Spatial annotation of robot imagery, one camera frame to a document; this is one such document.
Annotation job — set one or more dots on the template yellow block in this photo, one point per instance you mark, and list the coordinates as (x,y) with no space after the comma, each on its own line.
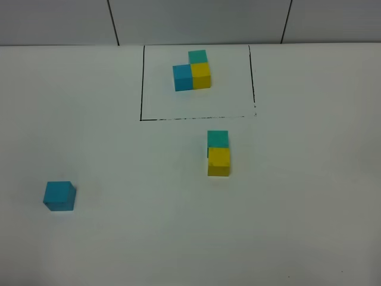
(201,75)

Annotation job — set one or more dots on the template blue block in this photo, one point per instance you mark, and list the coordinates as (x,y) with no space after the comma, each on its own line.
(183,79)

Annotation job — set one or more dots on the template green block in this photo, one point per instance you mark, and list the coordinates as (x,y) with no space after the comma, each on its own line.
(198,56)

